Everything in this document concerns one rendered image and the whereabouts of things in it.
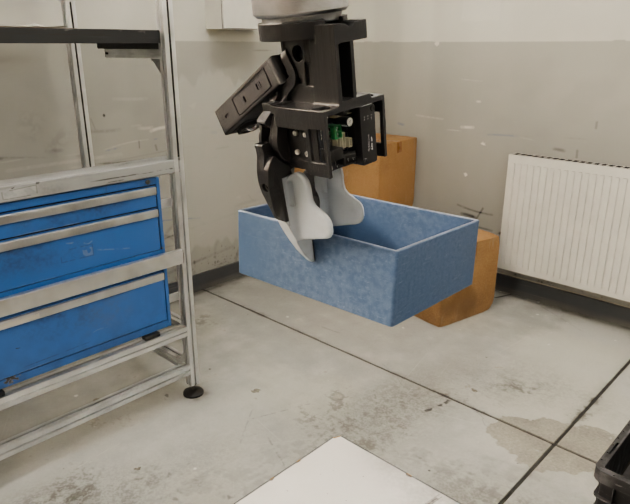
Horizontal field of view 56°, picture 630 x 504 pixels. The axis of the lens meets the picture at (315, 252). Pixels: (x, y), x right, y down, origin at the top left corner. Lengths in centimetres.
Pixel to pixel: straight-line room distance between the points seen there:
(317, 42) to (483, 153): 297
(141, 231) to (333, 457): 133
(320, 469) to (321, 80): 64
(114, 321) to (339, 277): 166
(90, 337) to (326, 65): 176
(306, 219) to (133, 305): 169
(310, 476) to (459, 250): 47
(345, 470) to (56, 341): 132
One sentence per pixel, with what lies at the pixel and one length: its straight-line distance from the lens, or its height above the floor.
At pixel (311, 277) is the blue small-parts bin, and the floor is 109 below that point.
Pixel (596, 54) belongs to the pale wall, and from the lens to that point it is 316.
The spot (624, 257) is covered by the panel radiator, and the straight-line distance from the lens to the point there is 311.
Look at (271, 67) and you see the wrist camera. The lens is 51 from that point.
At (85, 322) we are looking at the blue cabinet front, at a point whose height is 45.
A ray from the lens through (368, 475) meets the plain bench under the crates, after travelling 95.
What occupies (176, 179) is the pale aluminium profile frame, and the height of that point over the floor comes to 87.
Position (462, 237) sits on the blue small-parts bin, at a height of 113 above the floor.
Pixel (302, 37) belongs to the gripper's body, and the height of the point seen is 131.
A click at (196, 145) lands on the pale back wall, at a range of 325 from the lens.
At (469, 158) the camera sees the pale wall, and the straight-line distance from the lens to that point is 346.
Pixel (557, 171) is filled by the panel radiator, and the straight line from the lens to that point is 312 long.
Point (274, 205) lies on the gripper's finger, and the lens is 53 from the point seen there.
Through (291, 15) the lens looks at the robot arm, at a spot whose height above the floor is 132.
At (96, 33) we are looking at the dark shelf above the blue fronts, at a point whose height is 134.
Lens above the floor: 130
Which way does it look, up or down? 19 degrees down
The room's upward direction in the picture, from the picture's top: straight up
